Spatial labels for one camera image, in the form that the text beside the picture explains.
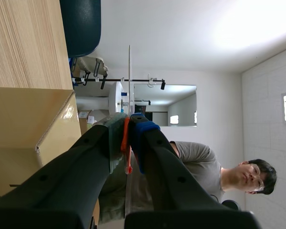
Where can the person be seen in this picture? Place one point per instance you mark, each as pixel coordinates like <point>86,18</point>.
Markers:
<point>195,155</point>

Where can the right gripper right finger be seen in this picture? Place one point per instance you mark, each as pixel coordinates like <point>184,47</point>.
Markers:
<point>166,181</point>

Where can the wall mirror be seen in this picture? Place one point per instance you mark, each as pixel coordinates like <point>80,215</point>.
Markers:
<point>171,100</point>

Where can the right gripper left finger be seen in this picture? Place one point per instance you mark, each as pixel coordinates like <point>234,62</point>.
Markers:
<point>69,176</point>

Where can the black metal rail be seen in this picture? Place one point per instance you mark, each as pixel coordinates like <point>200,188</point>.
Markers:
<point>112,80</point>

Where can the dark blue chair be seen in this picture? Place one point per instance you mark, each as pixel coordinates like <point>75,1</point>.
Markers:
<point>81,23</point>

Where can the brown cardboard box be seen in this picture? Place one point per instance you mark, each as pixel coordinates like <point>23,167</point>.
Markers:
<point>26,114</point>

